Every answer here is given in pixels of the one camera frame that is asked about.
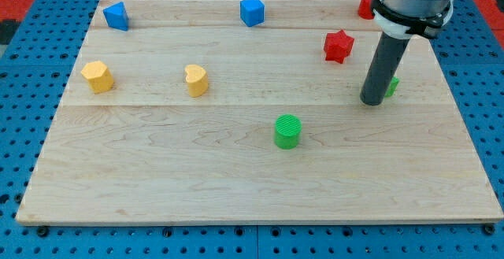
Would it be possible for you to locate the red block behind arm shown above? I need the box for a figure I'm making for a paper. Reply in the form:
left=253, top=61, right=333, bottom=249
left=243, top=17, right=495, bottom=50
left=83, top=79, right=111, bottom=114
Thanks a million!
left=358, top=0, right=374, bottom=20

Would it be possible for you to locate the green block behind rod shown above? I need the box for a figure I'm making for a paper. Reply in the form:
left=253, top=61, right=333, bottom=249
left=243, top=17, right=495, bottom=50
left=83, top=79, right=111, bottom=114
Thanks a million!
left=384, top=76, right=400, bottom=98

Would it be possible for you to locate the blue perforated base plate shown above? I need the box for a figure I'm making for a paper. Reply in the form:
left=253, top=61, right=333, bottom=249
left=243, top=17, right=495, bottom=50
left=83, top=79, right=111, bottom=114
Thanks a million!
left=1, top=0, right=503, bottom=258

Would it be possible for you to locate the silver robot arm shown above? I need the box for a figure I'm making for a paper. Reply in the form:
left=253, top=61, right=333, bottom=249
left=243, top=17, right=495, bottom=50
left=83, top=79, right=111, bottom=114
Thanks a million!
left=360, top=0, right=454, bottom=105

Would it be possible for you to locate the blue triangle block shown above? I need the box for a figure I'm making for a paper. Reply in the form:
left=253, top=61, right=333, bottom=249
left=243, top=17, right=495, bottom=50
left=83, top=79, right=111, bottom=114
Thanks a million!
left=103, top=2, right=129, bottom=31

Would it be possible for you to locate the yellow heart block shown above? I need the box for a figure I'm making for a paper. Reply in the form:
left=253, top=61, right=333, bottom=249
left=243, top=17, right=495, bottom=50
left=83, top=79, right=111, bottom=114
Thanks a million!
left=184, top=65, right=209, bottom=98

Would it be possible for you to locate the blue cube block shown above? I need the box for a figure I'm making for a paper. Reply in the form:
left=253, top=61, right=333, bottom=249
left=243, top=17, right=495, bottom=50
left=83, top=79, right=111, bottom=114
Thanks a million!
left=239, top=0, right=265, bottom=27

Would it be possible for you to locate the yellow hexagon block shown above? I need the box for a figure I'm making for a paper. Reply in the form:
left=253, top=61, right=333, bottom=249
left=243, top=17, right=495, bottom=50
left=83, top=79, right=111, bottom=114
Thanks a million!
left=80, top=61, right=114, bottom=94

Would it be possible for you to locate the red star block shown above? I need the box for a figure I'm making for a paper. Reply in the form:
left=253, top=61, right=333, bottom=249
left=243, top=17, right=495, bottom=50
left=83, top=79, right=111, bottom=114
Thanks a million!
left=323, top=30, right=354, bottom=64

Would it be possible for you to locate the green cylinder block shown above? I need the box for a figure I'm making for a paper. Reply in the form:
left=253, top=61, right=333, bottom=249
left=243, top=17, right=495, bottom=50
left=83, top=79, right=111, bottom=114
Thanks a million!
left=274, top=114, right=302, bottom=150

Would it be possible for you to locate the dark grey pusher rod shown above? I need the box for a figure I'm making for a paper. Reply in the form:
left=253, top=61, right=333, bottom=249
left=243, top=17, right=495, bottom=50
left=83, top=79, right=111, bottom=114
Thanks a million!
left=360, top=32, right=409, bottom=105

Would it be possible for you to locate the wooden board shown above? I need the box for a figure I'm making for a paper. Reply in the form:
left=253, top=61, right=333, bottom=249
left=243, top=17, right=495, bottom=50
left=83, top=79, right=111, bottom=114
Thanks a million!
left=17, top=0, right=503, bottom=226

